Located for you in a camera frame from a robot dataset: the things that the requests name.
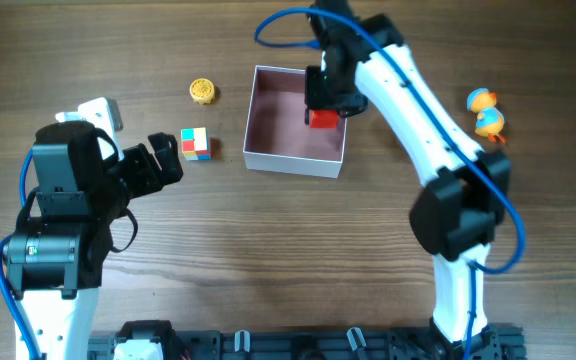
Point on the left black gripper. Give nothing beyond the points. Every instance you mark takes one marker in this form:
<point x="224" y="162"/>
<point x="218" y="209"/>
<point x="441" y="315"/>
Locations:
<point x="150" y="177"/>

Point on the yellow duck toy blue hat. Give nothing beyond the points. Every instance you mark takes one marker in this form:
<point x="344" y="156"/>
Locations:
<point x="490" y="121"/>

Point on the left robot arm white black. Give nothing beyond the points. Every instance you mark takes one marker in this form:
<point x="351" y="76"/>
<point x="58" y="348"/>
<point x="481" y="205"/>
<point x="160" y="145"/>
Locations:
<point x="51" y="265"/>

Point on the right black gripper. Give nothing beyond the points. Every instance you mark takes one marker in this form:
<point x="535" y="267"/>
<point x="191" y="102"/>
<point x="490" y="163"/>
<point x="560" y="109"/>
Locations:
<point x="315" y="100"/>

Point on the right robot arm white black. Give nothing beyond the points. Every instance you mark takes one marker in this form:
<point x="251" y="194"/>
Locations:
<point x="464" y="189"/>

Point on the white box with pink interior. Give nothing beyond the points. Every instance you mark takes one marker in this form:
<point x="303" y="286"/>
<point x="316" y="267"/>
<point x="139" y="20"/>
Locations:
<point x="277" y="139"/>

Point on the multicoloured puzzle cube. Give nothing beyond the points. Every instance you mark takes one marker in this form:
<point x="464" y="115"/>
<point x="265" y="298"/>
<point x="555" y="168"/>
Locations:
<point x="195" y="144"/>

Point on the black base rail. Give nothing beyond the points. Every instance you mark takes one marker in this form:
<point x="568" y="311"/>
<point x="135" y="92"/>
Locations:
<point x="156" y="339"/>

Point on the red toy fire truck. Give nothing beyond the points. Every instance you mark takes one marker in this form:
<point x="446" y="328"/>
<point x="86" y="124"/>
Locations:
<point x="321" y="119"/>

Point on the yellow round toy wheel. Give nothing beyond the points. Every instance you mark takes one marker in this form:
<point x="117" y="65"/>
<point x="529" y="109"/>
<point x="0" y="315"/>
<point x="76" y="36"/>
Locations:
<point x="202" y="91"/>

